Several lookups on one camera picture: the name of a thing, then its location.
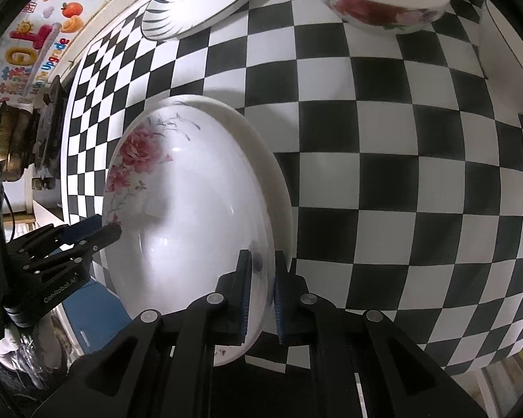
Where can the colourful wall sticker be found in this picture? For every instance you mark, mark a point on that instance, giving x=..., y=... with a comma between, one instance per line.
x=26, y=43

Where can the blue box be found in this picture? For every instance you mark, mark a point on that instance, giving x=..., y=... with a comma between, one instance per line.
x=98, y=313

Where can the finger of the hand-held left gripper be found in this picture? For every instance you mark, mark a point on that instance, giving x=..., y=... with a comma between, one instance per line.
x=107, y=235
x=85, y=228

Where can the white plate pink flower print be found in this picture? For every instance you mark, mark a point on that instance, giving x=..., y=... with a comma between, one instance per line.
x=178, y=209

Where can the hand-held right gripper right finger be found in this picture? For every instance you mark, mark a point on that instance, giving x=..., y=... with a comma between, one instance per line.
x=280, y=309

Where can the black white checkered tablecloth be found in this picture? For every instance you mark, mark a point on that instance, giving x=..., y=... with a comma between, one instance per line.
x=375, y=139

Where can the black gas stove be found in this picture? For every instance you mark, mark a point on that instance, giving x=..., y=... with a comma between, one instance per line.
x=50, y=126

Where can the clear plastic bag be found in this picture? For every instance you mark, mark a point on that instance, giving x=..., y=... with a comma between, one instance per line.
x=39, y=357

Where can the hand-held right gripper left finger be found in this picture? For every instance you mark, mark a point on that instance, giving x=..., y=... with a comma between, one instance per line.
x=244, y=300

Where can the white plate dark leaf pattern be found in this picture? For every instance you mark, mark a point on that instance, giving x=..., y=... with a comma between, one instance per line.
x=200, y=2

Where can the metal pot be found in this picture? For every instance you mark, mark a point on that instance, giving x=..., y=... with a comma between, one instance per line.
x=4, y=139

